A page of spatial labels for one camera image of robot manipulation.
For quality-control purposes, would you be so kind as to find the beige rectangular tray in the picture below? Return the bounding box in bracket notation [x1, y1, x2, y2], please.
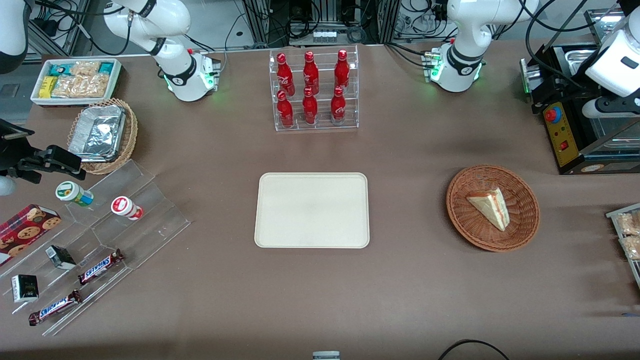
[254, 172, 371, 249]

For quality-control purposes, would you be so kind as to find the clear bag of crackers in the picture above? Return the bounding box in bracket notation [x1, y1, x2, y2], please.
[51, 61, 112, 99]

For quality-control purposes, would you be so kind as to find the triangular sandwich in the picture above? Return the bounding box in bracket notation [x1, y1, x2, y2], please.
[466, 187, 511, 232]

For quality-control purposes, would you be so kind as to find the clear acrylic bottle rack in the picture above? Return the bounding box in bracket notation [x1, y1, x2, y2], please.
[269, 45, 360, 132]

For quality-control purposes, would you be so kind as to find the light oval wicker basket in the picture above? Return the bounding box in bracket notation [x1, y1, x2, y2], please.
[67, 98, 139, 175]

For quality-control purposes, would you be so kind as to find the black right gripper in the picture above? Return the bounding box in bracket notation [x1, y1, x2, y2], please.
[0, 119, 87, 184]

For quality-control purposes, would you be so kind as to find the stainless steel pan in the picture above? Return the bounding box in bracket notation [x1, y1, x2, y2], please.
[565, 48, 603, 81]
[592, 117, 640, 147]

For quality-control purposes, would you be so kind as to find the red cola bottle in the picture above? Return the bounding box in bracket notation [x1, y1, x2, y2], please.
[302, 88, 319, 126]
[334, 49, 350, 93]
[276, 90, 295, 129]
[276, 53, 296, 96]
[303, 51, 320, 95]
[330, 86, 347, 125]

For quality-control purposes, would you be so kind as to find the brown Snickers bar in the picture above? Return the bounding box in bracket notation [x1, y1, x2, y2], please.
[77, 248, 125, 286]
[28, 289, 83, 327]

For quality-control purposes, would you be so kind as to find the black food warmer machine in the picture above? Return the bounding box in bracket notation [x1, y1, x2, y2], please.
[520, 7, 640, 176]

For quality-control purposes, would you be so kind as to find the small black white box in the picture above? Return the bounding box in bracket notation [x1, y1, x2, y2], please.
[11, 274, 40, 304]
[45, 245, 77, 271]

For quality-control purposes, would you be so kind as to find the red plaid cookie box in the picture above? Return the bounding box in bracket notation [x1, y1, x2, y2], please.
[0, 204, 62, 267]

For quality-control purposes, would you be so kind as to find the white plastic snack bin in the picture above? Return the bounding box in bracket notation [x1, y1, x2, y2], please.
[30, 58, 123, 108]

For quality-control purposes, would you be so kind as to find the clear acrylic stepped display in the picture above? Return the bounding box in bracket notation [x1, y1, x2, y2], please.
[0, 159, 192, 337]

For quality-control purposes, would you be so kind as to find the black cable loop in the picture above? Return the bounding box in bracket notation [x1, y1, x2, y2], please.
[437, 339, 511, 360]

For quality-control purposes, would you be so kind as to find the metal tray with snacks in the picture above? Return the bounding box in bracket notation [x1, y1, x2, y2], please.
[605, 202, 640, 291]

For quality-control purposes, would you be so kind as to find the clear snack bag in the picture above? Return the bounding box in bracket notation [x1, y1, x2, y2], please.
[620, 235, 640, 261]
[616, 212, 640, 236]

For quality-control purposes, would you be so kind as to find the red lid yogurt cup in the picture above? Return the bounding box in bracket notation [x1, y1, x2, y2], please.
[110, 196, 144, 221]

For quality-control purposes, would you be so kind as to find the round brown wicker basket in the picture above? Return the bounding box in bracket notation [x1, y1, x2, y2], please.
[446, 165, 541, 252]

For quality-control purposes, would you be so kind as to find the green lid yogurt cup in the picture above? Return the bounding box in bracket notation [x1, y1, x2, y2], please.
[55, 181, 94, 208]

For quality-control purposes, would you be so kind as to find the aluminium foil tray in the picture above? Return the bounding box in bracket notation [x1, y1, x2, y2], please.
[68, 105, 126, 163]

